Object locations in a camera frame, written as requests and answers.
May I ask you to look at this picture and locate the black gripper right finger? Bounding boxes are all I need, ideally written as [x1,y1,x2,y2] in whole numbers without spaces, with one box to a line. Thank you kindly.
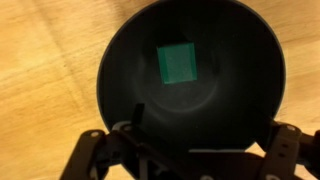
[257,115,320,180]

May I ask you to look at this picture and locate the black bowl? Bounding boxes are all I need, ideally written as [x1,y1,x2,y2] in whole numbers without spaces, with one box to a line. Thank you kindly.
[96,0,287,154]

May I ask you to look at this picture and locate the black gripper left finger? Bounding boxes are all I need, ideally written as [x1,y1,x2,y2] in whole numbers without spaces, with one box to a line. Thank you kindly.
[59,103,181,180]

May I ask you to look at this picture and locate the green block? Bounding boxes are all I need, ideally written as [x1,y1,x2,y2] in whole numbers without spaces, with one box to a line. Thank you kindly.
[156,41,198,85]

